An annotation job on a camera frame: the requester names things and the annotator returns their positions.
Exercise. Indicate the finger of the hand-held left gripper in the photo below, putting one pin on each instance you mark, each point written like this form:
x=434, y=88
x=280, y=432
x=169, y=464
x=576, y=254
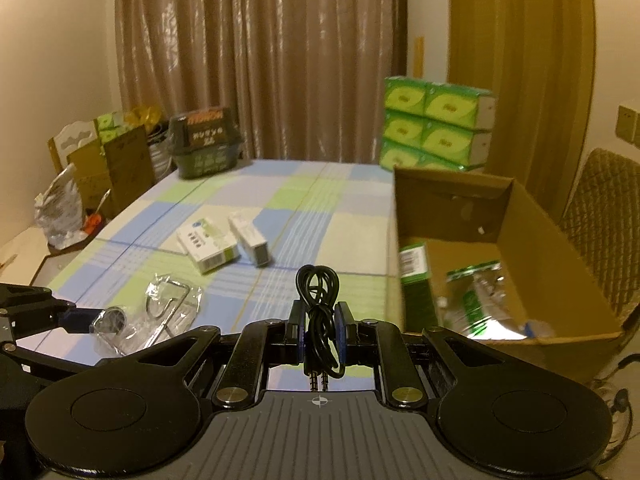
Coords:
x=80, y=318

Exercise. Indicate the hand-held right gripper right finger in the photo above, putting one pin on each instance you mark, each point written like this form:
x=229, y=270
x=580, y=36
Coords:
x=342, y=325

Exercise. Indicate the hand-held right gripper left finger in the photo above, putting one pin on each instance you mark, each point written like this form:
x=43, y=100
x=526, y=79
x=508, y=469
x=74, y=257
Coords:
x=300, y=325

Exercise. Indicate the green and white medicine box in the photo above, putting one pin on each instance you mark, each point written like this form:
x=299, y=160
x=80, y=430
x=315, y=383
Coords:
x=417, y=285

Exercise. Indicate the clear plastic tool package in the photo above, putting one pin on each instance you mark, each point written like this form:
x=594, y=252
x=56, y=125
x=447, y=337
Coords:
x=165, y=305

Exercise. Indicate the silver foil pouch green label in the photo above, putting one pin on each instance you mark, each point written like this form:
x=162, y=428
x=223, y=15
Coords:
x=475, y=300

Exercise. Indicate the brown cardboard box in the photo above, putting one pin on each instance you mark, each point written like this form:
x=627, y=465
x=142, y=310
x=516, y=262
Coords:
x=550, y=255

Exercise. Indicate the small white medicine box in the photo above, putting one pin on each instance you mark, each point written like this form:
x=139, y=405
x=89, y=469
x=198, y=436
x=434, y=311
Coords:
x=250, y=240

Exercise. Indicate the crumpled clear plastic bag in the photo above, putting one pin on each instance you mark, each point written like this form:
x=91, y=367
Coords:
x=60, y=210

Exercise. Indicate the white medicine box green stripe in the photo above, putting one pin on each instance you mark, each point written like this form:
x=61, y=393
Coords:
x=207, y=242

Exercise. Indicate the open brown carton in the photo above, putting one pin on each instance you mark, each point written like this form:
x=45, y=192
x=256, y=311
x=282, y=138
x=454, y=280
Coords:
x=120, y=170

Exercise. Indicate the white carved chair back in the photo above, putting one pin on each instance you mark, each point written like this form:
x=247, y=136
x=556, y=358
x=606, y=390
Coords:
x=75, y=140

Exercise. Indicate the dark green plastic basket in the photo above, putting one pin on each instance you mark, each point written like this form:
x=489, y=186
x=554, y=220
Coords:
x=205, y=145

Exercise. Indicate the yellow plastic bag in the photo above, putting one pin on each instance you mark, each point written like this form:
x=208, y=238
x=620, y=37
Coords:
x=142, y=116

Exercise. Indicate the stack of green tissue packs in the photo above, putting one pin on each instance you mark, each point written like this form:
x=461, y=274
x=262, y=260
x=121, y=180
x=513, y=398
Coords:
x=435, y=125

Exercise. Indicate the brown curtain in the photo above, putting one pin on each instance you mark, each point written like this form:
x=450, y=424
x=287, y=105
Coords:
x=275, y=60

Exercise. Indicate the quilted brown chair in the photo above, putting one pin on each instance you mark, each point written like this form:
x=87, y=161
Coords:
x=605, y=200

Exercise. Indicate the yellow curtain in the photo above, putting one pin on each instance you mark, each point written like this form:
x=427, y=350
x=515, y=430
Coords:
x=525, y=85

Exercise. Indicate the beige wall switch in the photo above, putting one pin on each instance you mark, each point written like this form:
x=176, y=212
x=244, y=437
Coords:
x=629, y=124

